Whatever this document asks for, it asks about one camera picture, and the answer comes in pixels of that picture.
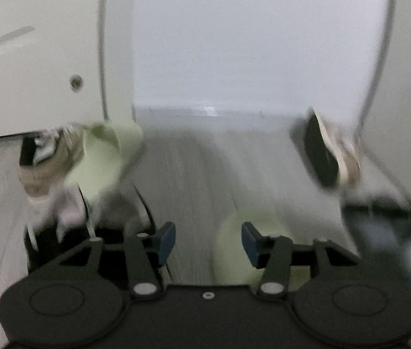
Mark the light green slide sandal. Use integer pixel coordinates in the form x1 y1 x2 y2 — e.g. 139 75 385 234
213 212 312 287
65 121 144 199

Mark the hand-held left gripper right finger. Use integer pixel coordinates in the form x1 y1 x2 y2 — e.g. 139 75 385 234
241 222 362 299

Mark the black suede sneaker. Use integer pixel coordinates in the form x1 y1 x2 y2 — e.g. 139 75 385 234
23 185 171 275

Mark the beige low-top sneaker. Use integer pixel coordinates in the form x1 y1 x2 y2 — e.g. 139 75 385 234
290 108 363 190
17 124 87 206

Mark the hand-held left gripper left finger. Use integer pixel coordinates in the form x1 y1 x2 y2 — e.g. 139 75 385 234
51 222 176 299

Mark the white door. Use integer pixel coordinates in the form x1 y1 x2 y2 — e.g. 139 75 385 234
0 0 136 143

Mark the white baseboard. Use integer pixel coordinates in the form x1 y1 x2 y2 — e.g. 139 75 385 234
134 105 313 119

